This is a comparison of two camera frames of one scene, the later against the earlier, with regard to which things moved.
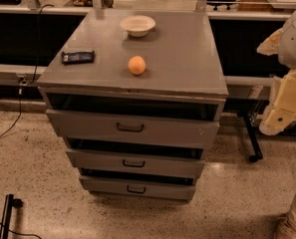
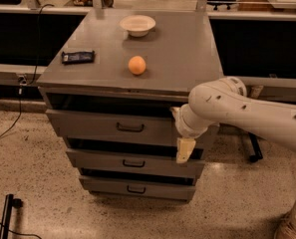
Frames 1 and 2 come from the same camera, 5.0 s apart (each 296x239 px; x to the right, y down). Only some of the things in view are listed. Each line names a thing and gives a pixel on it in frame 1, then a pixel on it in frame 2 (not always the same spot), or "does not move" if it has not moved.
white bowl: x=138 y=25 does not move
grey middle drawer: x=111 y=160 does not move
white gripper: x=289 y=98 to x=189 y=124
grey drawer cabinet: x=137 y=98 does not move
